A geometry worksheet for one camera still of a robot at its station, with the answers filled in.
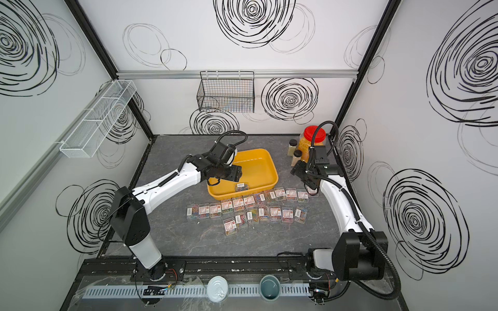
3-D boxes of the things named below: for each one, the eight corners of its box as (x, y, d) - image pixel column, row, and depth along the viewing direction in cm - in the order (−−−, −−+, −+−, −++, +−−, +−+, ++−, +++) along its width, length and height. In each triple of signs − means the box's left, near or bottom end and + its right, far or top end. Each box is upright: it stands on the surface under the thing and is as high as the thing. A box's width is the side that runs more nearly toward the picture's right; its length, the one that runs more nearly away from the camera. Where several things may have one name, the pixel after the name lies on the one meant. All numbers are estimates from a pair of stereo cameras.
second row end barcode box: (292, 220, 88) (293, 218, 87) (295, 207, 92) (296, 205, 91) (304, 224, 87) (305, 222, 85) (306, 211, 91) (307, 209, 89)
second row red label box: (269, 221, 87) (270, 219, 86) (269, 207, 92) (269, 205, 90) (282, 221, 87) (282, 219, 86) (280, 207, 92) (281, 205, 90)
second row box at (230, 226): (226, 236, 84) (225, 234, 82) (223, 222, 88) (222, 220, 86) (238, 232, 85) (237, 230, 83) (234, 219, 89) (234, 216, 87)
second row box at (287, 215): (281, 223, 87) (282, 221, 86) (280, 209, 92) (281, 207, 90) (294, 223, 87) (295, 221, 86) (292, 209, 92) (293, 207, 90)
